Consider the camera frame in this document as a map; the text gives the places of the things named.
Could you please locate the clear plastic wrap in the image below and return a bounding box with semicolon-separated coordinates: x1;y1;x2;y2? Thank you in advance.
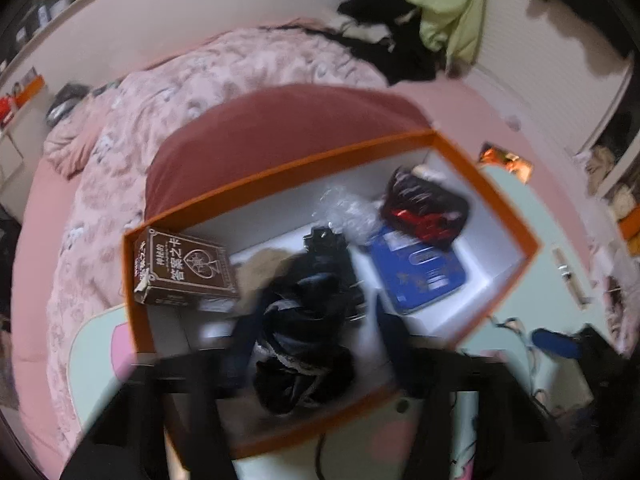
312;187;381;246

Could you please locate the grey round item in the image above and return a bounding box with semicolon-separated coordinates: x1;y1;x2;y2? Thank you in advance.
47;82;91;128

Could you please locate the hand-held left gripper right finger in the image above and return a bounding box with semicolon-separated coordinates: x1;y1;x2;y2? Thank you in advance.
374;294;583;480

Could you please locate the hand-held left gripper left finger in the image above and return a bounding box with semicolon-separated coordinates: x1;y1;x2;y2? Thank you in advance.
60;302;263;480

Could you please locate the small orange box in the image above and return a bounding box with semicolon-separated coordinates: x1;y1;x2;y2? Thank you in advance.
15;75;47;106

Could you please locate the black bag with red print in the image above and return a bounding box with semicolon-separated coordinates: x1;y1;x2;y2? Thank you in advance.
380;166;471;252

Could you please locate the orange cardboard box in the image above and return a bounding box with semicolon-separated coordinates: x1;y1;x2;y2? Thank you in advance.
122;129;543;461

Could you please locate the dark red pillow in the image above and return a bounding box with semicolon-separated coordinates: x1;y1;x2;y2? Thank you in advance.
145;85;433;221

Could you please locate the black lace cloth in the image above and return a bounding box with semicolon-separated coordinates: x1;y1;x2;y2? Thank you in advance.
252;300;358;416

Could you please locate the black cable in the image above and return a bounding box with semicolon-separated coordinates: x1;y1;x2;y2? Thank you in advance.
312;430;328;480

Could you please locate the brown card box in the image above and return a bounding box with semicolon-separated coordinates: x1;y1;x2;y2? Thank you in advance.
132;227;242;307

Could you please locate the pink bed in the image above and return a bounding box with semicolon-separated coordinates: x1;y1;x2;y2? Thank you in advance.
10;75;640;466

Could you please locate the pile of black clothes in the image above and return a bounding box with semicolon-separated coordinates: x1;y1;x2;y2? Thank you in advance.
337;0;468;86

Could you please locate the light green garment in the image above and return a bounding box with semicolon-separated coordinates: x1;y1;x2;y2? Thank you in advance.
404;0;493;66

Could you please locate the beige fluffy ball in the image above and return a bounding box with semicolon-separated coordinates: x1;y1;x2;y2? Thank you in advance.
240;249;296;301

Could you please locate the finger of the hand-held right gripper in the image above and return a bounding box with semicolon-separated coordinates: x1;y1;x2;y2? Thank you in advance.
530;329;583;361

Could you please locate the blue tin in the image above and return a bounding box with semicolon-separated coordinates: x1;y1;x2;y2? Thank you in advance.
367;224;468;316

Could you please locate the black plastic bag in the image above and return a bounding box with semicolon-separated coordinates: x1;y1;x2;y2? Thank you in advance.
265;255;351;321

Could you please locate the pink floral blanket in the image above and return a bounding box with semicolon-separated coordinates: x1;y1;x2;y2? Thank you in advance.
42;17;401;441

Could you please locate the white louvered closet door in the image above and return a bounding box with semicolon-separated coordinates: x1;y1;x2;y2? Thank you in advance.
467;0;636;156

